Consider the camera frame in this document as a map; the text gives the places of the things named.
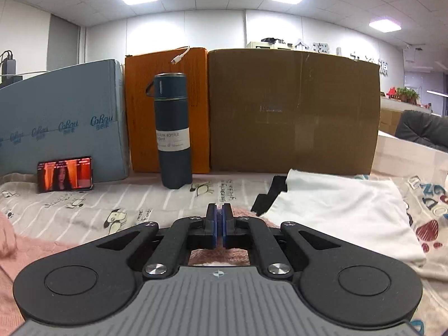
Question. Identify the large brown cardboard box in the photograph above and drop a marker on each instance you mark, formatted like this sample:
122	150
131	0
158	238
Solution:
294	112

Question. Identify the black cloth garment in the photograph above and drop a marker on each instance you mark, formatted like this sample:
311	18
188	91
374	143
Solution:
269	196

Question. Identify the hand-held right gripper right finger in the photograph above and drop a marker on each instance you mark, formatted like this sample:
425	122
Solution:
225	229

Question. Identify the beige cabinet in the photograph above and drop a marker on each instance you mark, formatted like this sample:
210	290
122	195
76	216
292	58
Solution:
269	44

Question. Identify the dark blue vacuum bottle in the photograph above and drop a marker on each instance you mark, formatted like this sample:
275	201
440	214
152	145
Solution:
173	129

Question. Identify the grey power adapter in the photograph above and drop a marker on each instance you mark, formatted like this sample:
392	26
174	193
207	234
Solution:
8	64

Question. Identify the smartphone with lit screen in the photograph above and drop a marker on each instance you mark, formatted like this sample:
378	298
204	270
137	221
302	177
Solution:
64	175

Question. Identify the orange cardboard box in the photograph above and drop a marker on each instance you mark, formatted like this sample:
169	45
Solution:
140	119

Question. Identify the white cloth garment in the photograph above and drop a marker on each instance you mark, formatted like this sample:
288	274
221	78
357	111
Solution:
336	213

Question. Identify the white box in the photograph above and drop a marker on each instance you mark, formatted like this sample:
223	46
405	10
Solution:
402	157

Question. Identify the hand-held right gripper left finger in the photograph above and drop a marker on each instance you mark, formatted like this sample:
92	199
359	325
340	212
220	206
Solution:
213	229

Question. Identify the light blue cardboard box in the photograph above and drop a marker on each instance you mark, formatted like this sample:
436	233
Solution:
63	105

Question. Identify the cartoon printed blanket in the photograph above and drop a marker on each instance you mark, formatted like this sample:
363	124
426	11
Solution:
105	204

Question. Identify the green potted plant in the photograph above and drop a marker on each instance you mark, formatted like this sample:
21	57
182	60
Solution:
407	94

